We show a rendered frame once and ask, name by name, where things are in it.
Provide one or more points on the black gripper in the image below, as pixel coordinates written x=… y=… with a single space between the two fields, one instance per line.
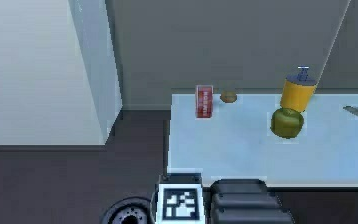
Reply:
x=128 y=213

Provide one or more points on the yellow bottle with blue pump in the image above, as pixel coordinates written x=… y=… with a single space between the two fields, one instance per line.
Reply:
x=297 y=93

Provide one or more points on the red box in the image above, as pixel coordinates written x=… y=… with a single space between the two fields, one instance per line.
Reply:
x=204 y=101

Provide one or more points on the small brown ham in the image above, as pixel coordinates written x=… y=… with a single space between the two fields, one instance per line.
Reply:
x=228 y=97

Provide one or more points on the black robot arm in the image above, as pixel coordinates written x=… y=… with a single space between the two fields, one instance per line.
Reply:
x=240 y=203

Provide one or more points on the pale blue table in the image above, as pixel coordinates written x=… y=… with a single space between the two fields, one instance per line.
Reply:
x=240 y=150

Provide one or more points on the green apple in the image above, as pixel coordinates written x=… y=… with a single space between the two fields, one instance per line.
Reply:
x=286 y=122

